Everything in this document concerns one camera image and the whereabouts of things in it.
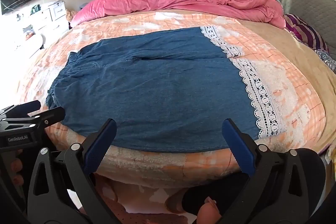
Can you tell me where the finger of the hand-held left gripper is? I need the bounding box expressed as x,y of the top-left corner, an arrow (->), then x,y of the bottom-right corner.
0,100 -> 42,120
31,106 -> 66,132

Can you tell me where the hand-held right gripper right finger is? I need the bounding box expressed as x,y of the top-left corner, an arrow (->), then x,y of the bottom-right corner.
222,118 -> 307,224

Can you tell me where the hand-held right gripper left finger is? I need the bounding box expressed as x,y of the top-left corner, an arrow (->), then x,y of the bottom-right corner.
28,118 -> 117,224

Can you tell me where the blue denim garment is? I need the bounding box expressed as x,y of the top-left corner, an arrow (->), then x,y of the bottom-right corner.
47,25 -> 285,153

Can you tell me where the person's left hand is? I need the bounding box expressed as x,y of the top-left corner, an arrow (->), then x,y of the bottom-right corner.
9,149 -> 25,186

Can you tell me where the orange white plush blanket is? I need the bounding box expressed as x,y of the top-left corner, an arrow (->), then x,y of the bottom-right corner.
16,9 -> 328,214

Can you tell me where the white dresser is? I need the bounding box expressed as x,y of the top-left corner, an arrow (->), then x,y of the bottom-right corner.
16,0 -> 70,56

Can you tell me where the brown woven basket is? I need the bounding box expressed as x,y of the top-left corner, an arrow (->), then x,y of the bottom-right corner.
66,9 -> 78,22

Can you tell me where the beige bed sheet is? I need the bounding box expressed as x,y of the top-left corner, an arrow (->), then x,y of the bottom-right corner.
238,18 -> 336,155

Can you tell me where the blue white patterned pillow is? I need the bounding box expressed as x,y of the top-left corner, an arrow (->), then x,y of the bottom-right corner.
314,49 -> 336,73

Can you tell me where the purple striped pillow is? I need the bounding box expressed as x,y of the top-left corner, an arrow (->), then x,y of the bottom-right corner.
283,13 -> 328,52

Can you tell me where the grey quilted headboard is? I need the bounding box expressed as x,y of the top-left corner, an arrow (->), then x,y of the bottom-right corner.
259,0 -> 336,48

